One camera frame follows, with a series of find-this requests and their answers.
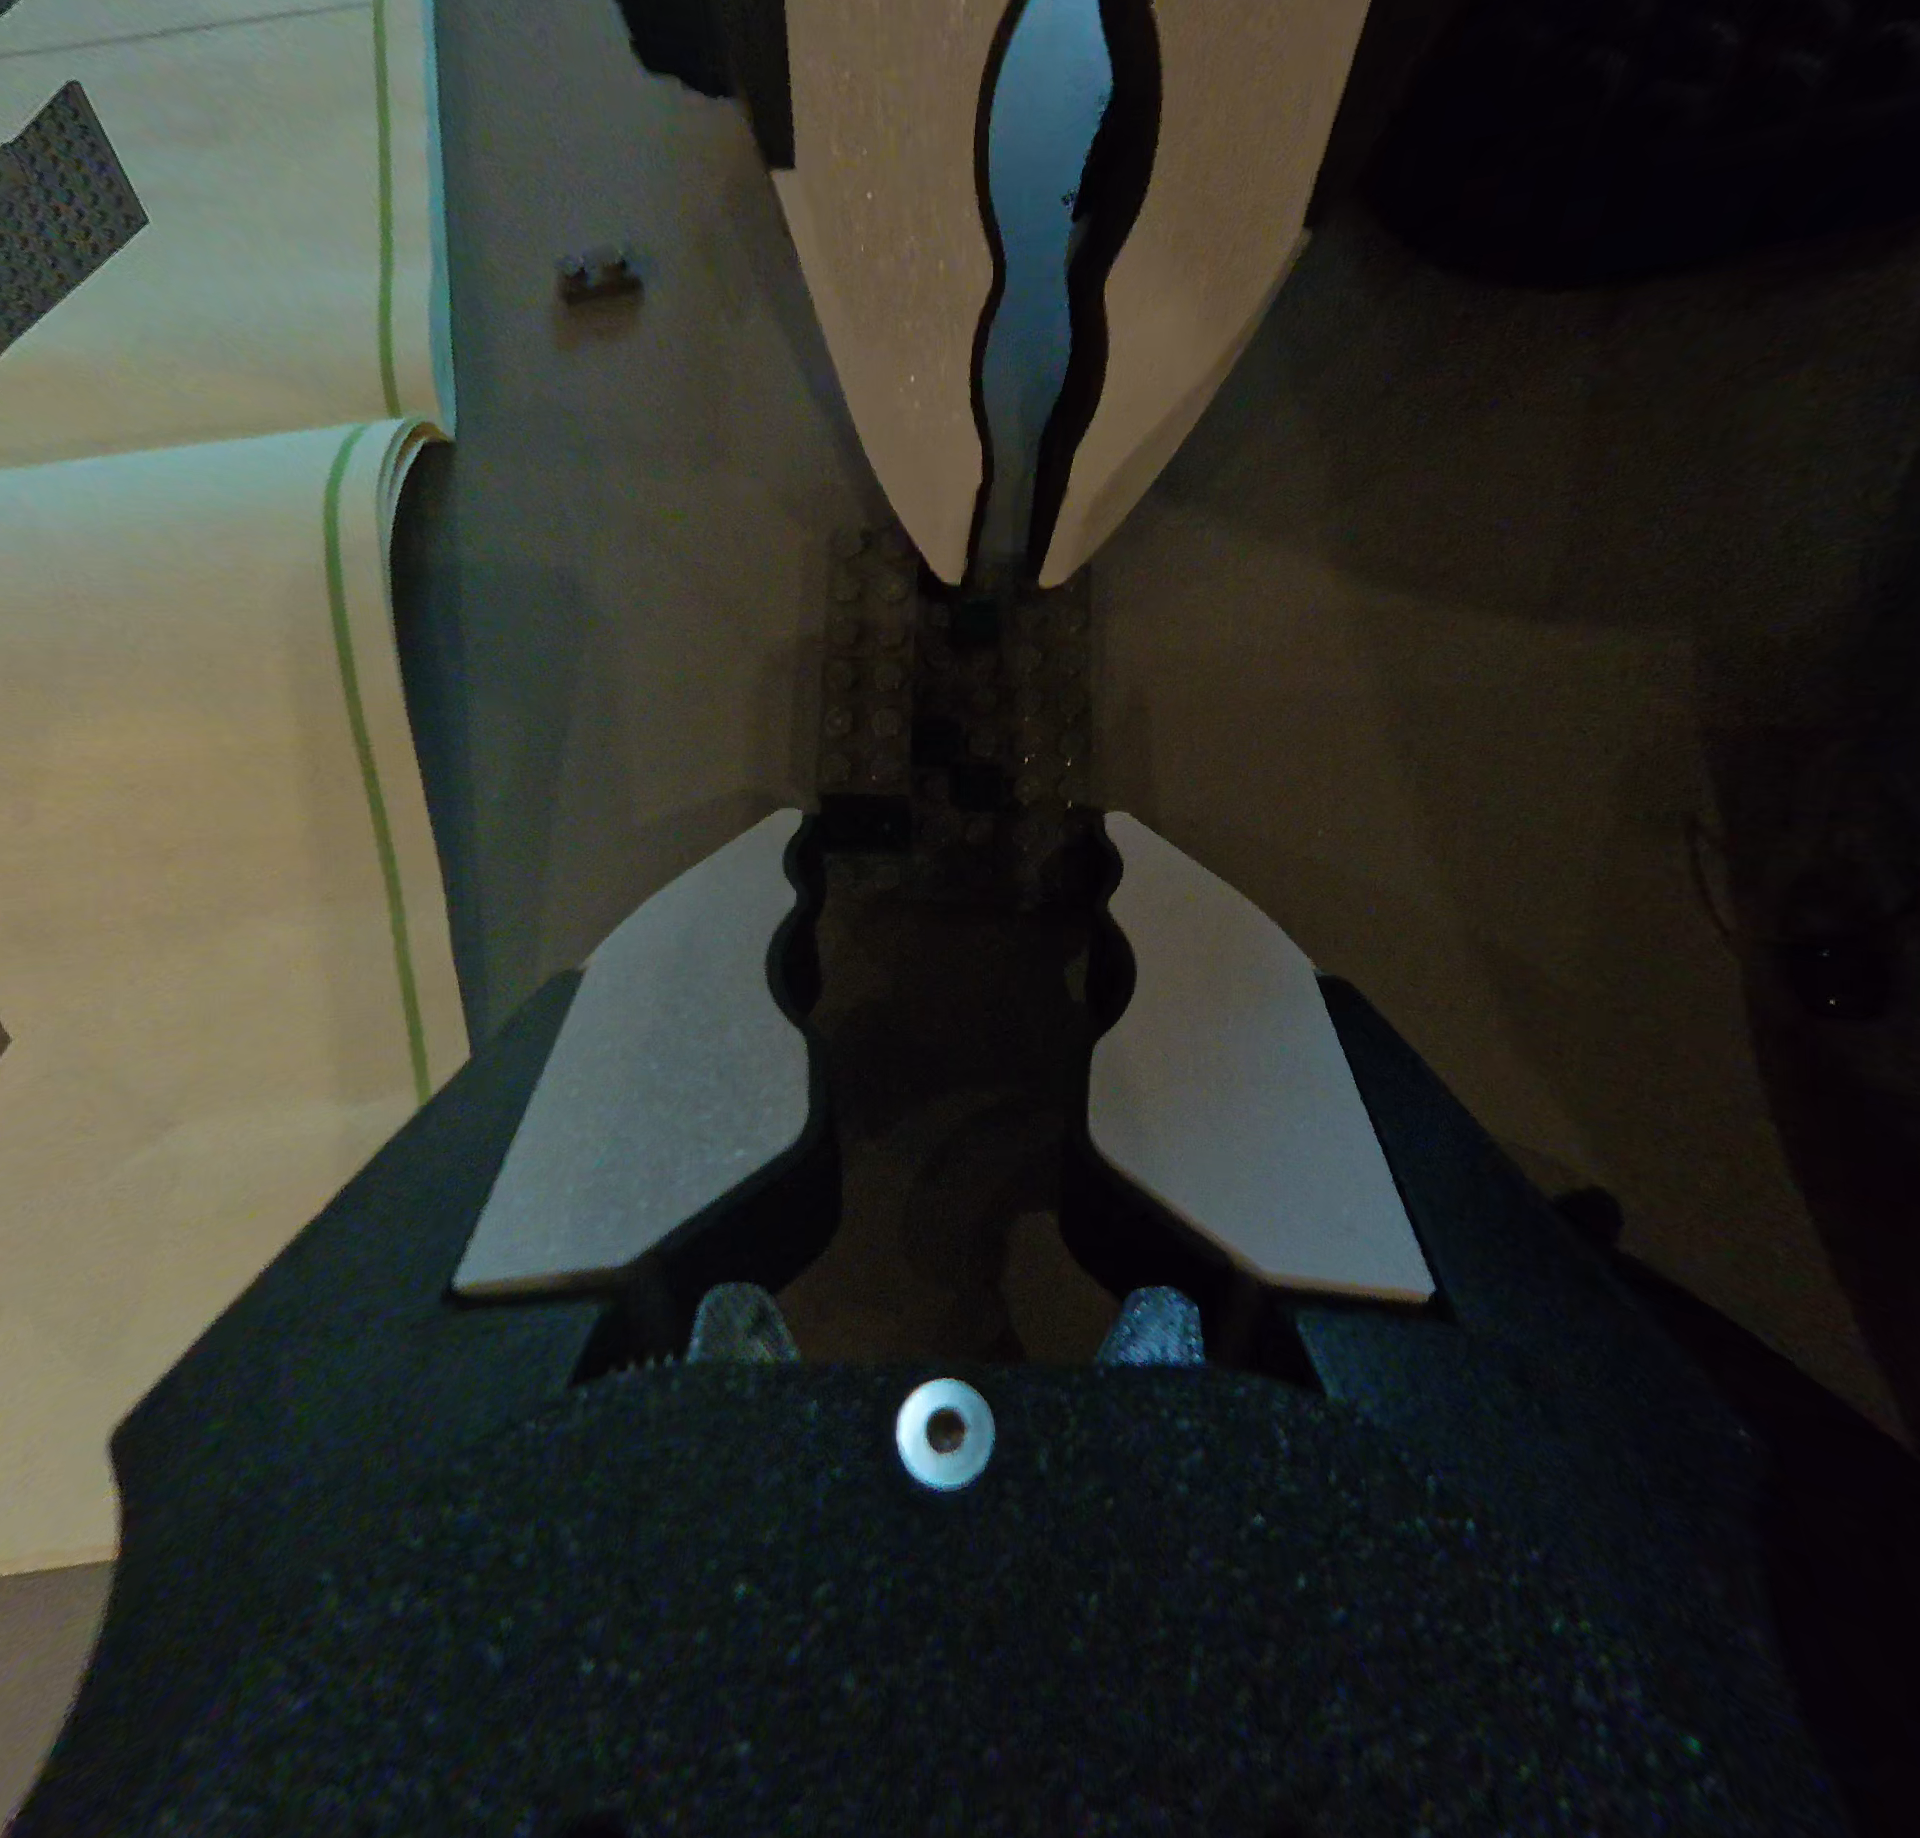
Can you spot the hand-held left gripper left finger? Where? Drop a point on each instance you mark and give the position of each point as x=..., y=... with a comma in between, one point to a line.
x=647, y=1104

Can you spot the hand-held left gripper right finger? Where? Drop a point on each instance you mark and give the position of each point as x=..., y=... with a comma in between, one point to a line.
x=1247, y=1104

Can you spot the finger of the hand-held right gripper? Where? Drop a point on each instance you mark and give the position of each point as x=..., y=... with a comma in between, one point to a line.
x=886, y=188
x=1247, y=188

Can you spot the grey studded building plate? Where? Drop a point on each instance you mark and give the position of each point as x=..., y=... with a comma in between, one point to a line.
x=877, y=684

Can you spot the small grey two-stud plate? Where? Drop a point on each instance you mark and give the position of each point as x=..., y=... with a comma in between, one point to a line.
x=602, y=274

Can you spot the black textured cushion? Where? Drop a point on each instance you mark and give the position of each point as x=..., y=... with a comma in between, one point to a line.
x=1651, y=69

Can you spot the open instruction booklet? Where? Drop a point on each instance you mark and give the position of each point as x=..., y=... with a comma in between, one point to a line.
x=182, y=743

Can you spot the person's dark green hoodie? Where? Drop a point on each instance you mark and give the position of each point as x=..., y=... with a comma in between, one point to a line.
x=1846, y=1268

